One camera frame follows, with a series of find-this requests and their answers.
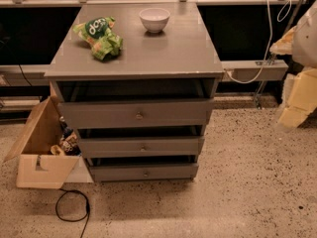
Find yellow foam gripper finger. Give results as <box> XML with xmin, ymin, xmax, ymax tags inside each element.
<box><xmin>276</xmin><ymin>27</ymin><xmax>317</xmax><ymax>129</ymax></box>

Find grey top drawer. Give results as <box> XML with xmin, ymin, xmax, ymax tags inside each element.
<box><xmin>58</xmin><ymin>100</ymin><xmax>212</xmax><ymax>129</ymax></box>

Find grey drawer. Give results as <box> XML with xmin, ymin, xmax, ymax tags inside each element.
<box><xmin>89</xmin><ymin>164</ymin><xmax>198</xmax><ymax>182</ymax></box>
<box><xmin>58</xmin><ymin>100</ymin><xmax>212</xmax><ymax>129</ymax></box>
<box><xmin>79</xmin><ymin>137</ymin><xmax>204</xmax><ymax>158</ymax></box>

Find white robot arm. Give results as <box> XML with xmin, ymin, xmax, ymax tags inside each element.
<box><xmin>269</xmin><ymin>1</ymin><xmax>317</xmax><ymax>130</ymax></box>

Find grey bottom drawer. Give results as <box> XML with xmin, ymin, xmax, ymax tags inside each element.
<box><xmin>89</xmin><ymin>164</ymin><xmax>198</xmax><ymax>182</ymax></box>

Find grey drawer cabinet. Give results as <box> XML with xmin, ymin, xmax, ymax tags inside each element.
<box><xmin>46</xmin><ymin>3</ymin><xmax>224</xmax><ymax>171</ymax></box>

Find grey middle drawer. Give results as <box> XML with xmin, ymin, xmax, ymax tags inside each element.
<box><xmin>79</xmin><ymin>137</ymin><xmax>204</xmax><ymax>158</ymax></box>

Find open cardboard box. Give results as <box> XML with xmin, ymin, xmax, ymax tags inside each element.
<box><xmin>3</xmin><ymin>95</ymin><xmax>81</xmax><ymax>190</ymax></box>

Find metal diagonal pole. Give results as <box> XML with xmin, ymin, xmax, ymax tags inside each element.
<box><xmin>254</xmin><ymin>0</ymin><xmax>306</xmax><ymax>109</ymax></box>

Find white ceramic bowl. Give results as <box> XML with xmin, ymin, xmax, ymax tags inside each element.
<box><xmin>139</xmin><ymin>8</ymin><xmax>170</xmax><ymax>33</ymax></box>

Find green chip bag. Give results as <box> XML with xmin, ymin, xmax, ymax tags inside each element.
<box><xmin>72</xmin><ymin>17</ymin><xmax>123</xmax><ymax>60</ymax></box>

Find items inside cardboard box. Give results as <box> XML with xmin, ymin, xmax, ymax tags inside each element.
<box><xmin>51</xmin><ymin>116</ymin><xmax>81</xmax><ymax>156</ymax></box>

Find grey metal rail beam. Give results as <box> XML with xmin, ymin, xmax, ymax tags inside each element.
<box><xmin>222</xmin><ymin>59</ymin><xmax>288</xmax><ymax>82</ymax></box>

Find white hanging cable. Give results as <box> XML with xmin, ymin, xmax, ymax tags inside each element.
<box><xmin>225</xmin><ymin>0</ymin><xmax>293</xmax><ymax>84</ymax></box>

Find black floor cable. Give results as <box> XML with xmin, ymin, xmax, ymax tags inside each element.
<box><xmin>54</xmin><ymin>188</ymin><xmax>91</xmax><ymax>238</ymax></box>

